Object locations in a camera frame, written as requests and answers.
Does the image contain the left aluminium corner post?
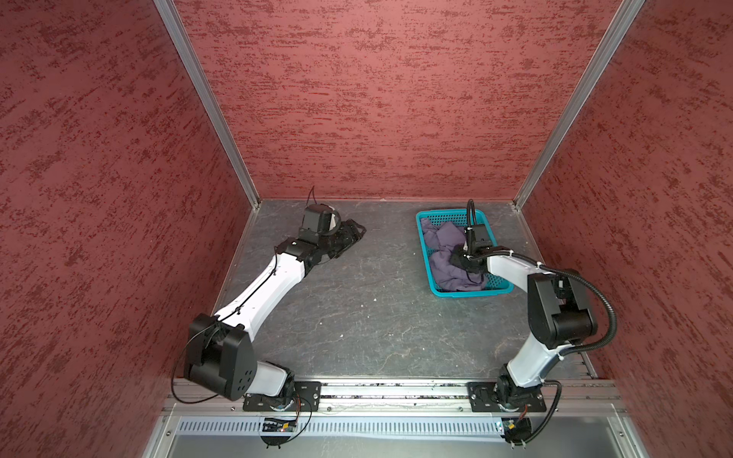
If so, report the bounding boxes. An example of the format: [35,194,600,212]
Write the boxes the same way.
[154,0,262,211]

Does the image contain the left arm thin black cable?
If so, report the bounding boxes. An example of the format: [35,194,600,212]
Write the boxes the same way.
[170,251,282,406]

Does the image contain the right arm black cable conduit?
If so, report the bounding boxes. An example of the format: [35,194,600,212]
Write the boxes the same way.
[486,249,620,356]

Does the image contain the right connector board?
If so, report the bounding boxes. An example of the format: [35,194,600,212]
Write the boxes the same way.
[502,418,533,447]

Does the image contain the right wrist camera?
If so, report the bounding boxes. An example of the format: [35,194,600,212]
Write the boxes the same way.
[465,224,494,253]

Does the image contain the teal plastic basket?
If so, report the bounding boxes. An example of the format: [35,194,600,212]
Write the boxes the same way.
[415,208,515,299]

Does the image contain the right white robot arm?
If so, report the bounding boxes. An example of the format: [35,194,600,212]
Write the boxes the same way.
[450,244,597,410]

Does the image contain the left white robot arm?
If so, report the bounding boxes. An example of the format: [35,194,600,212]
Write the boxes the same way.
[181,219,367,410]

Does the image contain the slotted cable duct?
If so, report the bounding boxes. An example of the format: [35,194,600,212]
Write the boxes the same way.
[176,416,504,441]

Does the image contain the connector board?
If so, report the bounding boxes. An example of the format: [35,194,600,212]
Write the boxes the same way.
[260,418,299,448]
[502,418,533,447]

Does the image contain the front aluminium rail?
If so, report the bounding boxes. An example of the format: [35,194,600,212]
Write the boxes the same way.
[162,378,628,418]

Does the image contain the purple trousers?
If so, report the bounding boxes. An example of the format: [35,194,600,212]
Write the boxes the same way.
[420,219,487,292]

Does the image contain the left connector board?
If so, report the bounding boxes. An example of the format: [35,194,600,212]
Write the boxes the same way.
[260,418,299,448]

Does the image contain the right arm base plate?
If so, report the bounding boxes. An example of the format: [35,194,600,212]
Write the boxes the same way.
[466,378,547,413]

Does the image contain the aluminium corner post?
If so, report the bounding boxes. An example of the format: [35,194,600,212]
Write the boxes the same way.
[154,0,262,211]
[513,0,645,212]

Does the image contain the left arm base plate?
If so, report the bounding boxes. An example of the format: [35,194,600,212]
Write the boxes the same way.
[242,381,323,413]

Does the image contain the right aluminium corner post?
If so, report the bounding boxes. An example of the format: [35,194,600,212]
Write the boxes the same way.
[513,0,645,212]

